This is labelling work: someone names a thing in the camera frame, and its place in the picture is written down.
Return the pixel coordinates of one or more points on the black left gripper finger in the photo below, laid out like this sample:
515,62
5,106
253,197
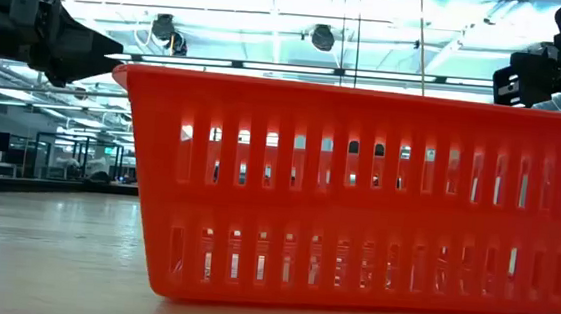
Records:
85,54

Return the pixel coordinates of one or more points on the black aluminium table frame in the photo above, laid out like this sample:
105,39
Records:
32,186

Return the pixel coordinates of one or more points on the red plastic slotted basket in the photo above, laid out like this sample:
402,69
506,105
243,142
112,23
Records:
356,215

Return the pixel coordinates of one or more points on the black ceiling spotlight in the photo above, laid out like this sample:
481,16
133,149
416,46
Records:
323,37
164,27

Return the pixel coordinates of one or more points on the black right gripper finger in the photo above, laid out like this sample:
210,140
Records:
530,79

